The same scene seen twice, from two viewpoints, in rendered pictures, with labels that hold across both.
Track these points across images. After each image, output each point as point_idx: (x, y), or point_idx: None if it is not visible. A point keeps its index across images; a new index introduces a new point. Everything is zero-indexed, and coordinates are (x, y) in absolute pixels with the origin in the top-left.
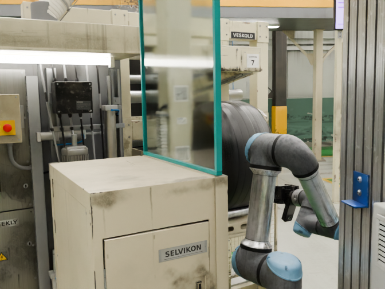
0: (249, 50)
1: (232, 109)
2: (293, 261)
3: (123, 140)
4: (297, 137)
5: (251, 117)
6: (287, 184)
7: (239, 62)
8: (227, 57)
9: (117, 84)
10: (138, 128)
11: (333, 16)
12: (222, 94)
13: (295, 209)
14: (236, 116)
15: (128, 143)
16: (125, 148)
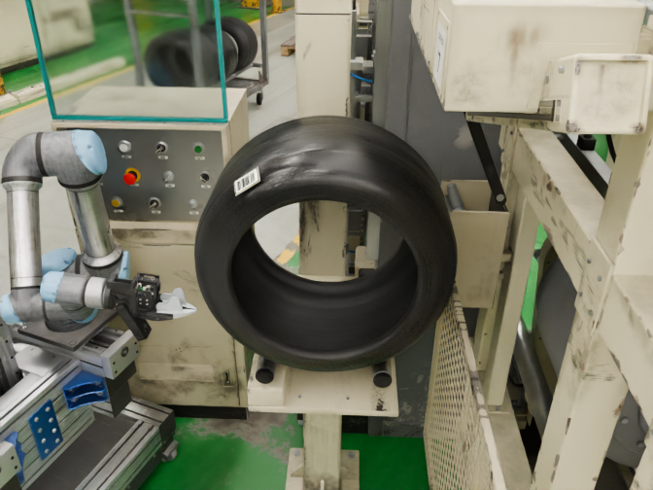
0: (444, 9)
1: (258, 138)
2: (45, 260)
3: (504, 158)
4: (19, 140)
5: (231, 168)
6: (143, 290)
7: (431, 46)
8: (429, 18)
9: (388, 28)
10: (518, 150)
11: None
12: (621, 178)
13: (124, 321)
14: (240, 151)
15: (505, 169)
16: (504, 178)
